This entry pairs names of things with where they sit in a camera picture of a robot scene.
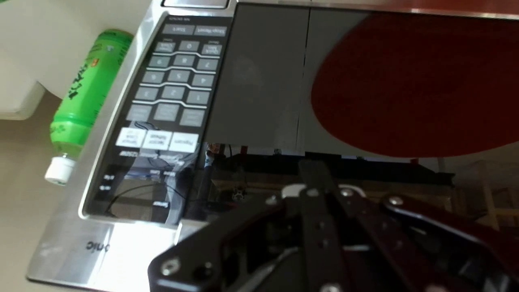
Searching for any stainless steel microwave oven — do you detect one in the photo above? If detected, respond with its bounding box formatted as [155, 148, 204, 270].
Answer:
[207, 0, 519, 229]

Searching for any green plastic bottle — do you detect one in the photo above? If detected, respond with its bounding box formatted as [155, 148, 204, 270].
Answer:
[43, 28, 134, 189]

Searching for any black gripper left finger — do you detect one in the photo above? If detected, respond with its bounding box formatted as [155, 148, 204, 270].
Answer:
[147, 160, 332, 292]

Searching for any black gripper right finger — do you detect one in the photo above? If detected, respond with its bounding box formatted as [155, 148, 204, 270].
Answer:
[318, 160, 519, 292]

